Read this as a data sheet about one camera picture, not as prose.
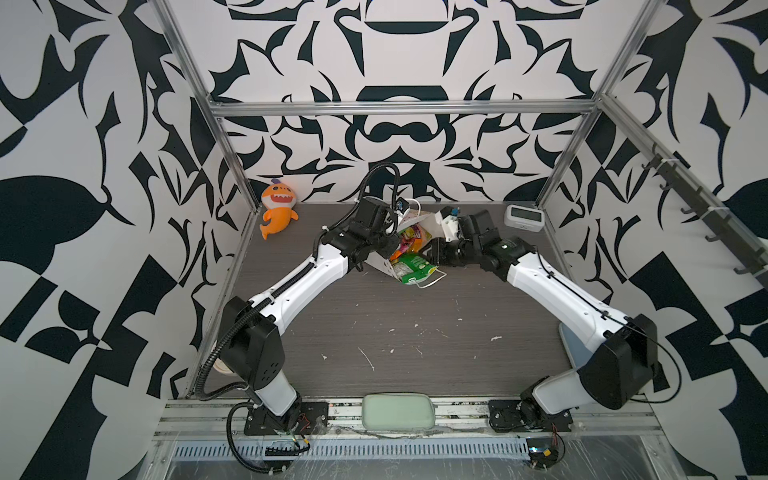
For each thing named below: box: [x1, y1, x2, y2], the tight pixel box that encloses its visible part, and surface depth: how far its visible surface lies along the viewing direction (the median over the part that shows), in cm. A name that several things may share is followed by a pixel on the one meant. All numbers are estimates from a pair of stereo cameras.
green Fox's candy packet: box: [393, 253, 447, 289], surface depth 89 cm
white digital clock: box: [504, 205, 545, 232], surface depth 114 cm
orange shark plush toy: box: [260, 179, 299, 240], surface depth 114 cm
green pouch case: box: [362, 393, 436, 431], surface depth 74 cm
